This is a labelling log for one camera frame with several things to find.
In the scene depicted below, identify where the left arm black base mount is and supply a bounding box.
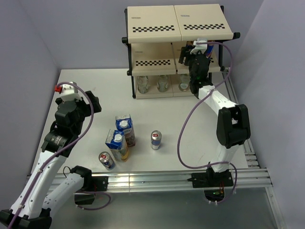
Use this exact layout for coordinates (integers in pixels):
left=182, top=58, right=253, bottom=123
left=81, top=176, right=108, bottom=192

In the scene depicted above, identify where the blue carton yellow side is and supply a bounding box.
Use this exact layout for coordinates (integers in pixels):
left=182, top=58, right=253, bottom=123
left=105, top=129, right=129, bottom=162

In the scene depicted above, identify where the clear bottle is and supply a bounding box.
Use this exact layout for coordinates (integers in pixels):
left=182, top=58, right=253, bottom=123
left=137, top=76, right=149, bottom=94
left=157, top=75, right=169, bottom=93
left=178, top=74, right=190, bottom=92

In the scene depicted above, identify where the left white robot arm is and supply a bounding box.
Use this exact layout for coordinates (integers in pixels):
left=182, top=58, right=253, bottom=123
left=0, top=91, right=102, bottom=229

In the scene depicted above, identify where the energy drink can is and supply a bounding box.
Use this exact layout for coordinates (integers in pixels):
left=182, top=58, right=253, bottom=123
left=151, top=130, right=162, bottom=150
left=186, top=41, right=194, bottom=49
left=99, top=151, right=115, bottom=170

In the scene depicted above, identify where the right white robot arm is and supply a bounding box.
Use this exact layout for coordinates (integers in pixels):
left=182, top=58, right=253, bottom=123
left=179, top=45, right=251, bottom=186

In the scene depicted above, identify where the blue carton maroon side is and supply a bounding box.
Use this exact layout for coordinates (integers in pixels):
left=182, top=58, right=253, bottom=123
left=115, top=114, right=136, bottom=147

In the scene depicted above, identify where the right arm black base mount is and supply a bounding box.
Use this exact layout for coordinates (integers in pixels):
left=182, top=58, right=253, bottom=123
left=187, top=167, right=234, bottom=188

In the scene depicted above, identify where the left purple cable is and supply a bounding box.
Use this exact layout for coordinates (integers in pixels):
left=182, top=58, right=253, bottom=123
left=7, top=82, right=93, bottom=227

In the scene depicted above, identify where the aluminium side rail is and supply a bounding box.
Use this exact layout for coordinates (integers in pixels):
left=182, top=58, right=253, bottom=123
left=225, top=78, right=287, bottom=229

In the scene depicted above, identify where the beige three-tier shelf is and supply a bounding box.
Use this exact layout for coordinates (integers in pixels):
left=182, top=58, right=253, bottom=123
left=122, top=4, right=241, bottom=99

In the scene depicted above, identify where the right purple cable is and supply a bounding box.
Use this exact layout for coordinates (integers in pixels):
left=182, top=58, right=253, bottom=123
left=177, top=42, right=238, bottom=203

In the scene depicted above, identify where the purple cable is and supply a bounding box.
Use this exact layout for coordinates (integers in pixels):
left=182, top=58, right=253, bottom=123
left=7, top=82, right=93, bottom=227
left=177, top=42, right=238, bottom=203

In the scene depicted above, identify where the aluminium front rail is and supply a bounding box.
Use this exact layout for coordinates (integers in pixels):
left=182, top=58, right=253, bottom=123
left=92, top=168, right=271, bottom=193

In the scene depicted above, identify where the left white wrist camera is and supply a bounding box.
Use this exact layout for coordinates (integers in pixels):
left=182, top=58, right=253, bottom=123
left=54, top=82, right=81, bottom=102

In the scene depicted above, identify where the energy drink can hidden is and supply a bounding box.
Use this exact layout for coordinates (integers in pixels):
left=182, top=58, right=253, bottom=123
left=205, top=44, right=214, bottom=59

